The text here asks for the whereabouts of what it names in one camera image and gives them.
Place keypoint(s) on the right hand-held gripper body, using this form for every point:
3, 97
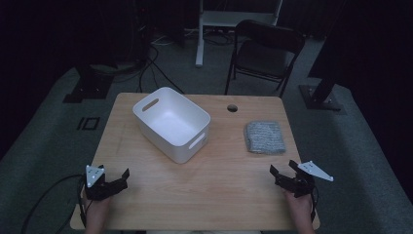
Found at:
298, 185

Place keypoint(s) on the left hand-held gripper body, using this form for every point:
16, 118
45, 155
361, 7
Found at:
97, 190

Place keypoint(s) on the grey fluffy towel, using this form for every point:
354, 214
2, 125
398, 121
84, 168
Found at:
264, 137

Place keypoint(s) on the white plastic bin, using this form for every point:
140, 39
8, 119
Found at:
172, 125

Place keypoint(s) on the person's left hand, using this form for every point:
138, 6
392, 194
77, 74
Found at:
97, 209

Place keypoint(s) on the person's right hand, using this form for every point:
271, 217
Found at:
300, 208

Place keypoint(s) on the black stand with flat base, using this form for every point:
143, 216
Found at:
89, 86

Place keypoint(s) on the black folding chair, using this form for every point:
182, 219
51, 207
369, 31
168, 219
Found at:
266, 58

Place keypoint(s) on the white metal stand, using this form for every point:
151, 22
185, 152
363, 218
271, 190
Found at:
224, 19

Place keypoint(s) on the black slanted post with base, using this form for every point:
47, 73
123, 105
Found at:
321, 96

